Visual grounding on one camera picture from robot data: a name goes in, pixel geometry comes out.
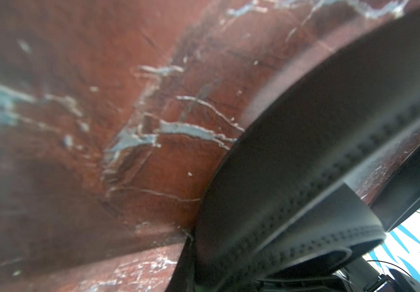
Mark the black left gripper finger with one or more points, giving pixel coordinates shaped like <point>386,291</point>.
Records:
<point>183,276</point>

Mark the black belt with buckle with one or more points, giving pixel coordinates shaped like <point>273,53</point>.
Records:
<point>330,122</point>

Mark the yellow black toolbox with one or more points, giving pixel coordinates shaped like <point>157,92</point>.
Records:
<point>400,197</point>

